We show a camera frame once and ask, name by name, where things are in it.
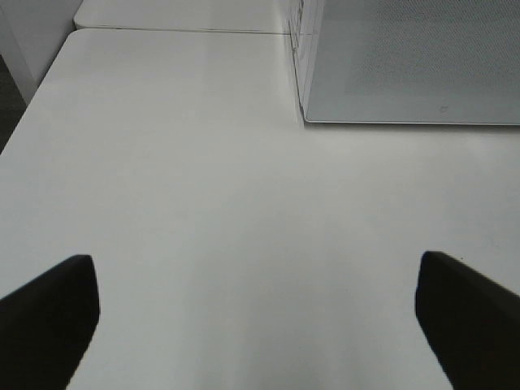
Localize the white microwave door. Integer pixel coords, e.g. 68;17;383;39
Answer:
303;1;519;125

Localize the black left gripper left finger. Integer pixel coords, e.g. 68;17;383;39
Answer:
1;254;100;389

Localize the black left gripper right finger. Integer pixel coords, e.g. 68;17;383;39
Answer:
414;251;519;389

